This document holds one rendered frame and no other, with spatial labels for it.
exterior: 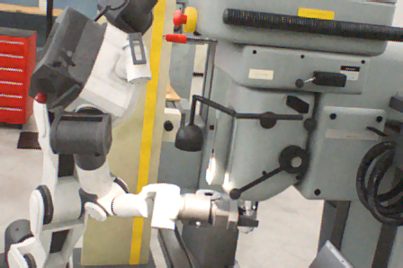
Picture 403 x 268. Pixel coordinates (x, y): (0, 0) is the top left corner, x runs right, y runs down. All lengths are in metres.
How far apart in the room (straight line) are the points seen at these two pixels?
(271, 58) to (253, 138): 0.21
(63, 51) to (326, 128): 0.72
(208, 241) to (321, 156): 0.60
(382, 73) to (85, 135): 0.78
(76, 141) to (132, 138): 1.74
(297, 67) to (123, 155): 2.06
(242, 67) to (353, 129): 0.34
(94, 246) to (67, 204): 1.52
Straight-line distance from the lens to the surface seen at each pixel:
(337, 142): 1.40
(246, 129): 1.33
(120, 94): 1.54
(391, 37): 1.34
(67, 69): 1.50
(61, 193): 1.94
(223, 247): 1.87
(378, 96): 1.43
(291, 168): 1.36
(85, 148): 1.47
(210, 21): 1.22
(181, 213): 1.49
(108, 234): 3.43
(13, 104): 5.97
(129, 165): 3.25
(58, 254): 2.20
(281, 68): 1.28
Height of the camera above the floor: 1.88
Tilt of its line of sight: 17 degrees down
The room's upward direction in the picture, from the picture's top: 7 degrees clockwise
